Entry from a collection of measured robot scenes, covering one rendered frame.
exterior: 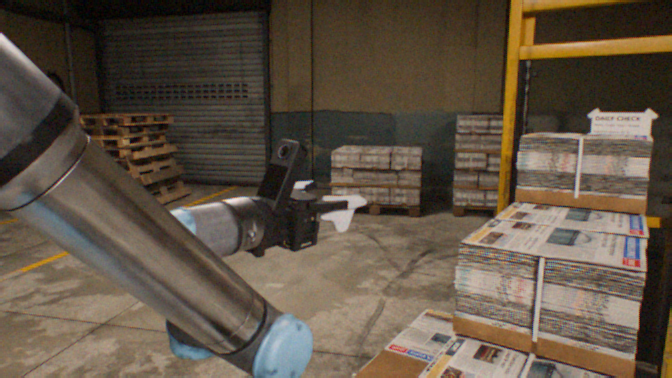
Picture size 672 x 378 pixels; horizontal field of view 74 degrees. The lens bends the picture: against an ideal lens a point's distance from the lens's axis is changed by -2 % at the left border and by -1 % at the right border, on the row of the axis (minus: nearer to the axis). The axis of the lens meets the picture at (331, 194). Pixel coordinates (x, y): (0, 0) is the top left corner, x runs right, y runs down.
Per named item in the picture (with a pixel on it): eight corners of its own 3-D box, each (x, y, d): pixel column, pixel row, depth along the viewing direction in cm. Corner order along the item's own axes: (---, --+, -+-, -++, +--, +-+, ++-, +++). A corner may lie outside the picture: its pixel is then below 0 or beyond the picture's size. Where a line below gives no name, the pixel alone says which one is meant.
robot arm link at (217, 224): (136, 275, 56) (131, 209, 55) (209, 254, 65) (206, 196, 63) (170, 291, 52) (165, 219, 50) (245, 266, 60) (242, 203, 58)
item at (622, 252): (460, 245, 106) (460, 240, 106) (492, 220, 130) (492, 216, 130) (645, 276, 86) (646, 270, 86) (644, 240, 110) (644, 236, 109)
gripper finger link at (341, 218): (362, 227, 78) (312, 229, 74) (366, 194, 76) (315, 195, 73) (370, 233, 75) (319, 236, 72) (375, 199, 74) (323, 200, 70)
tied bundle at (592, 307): (450, 333, 111) (455, 244, 106) (483, 294, 135) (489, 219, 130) (632, 385, 90) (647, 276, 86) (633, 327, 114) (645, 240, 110)
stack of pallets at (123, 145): (129, 191, 765) (122, 113, 740) (180, 192, 750) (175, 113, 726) (74, 207, 636) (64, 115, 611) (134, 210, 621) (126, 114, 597)
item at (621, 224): (493, 220, 129) (493, 217, 129) (514, 203, 153) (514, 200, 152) (648, 241, 109) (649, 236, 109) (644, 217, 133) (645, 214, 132)
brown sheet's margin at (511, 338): (451, 331, 111) (452, 315, 110) (484, 292, 134) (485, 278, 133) (634, 382, 90) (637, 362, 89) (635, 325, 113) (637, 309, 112)
